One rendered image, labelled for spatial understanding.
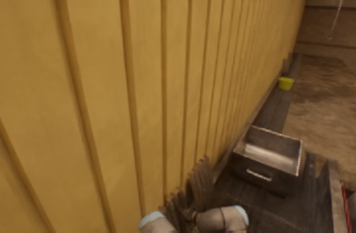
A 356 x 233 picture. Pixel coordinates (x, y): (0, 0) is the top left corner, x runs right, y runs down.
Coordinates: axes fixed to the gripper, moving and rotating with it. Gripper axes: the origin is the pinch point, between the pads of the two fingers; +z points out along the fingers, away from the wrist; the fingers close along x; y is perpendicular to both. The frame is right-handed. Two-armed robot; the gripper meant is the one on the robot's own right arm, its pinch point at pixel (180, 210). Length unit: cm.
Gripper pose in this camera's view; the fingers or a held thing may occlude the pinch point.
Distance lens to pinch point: 178.7
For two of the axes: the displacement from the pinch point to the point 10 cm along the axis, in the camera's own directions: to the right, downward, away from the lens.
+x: -5.5, 3.8, -7.5
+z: -8.2, -0.7, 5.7
